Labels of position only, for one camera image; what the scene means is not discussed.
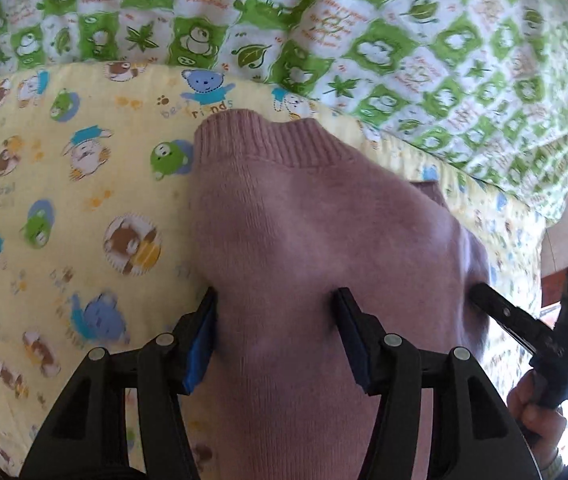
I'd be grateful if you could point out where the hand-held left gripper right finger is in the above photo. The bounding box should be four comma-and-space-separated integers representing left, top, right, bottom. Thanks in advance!
331, 287, 539, 480

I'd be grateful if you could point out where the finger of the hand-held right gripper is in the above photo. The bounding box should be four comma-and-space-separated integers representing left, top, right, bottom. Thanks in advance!
468, 282, 550, 357

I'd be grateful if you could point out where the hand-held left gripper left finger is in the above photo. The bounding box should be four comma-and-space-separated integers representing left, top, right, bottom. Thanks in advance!
19, 286, 219, 480

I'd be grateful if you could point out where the purple knit sweater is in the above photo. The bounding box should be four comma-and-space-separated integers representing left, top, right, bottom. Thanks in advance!
184, 109, 492, 480

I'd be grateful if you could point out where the person's right hand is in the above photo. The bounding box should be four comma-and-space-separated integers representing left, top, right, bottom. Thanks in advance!
506, 372, 568, 472

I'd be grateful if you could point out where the yellow cartoon printed bed sheet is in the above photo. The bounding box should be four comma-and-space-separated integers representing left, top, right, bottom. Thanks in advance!
0, 60, 547, 480

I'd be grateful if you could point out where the green checkered printed quilt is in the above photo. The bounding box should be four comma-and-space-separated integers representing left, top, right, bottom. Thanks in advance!
0, 0, 568, 223

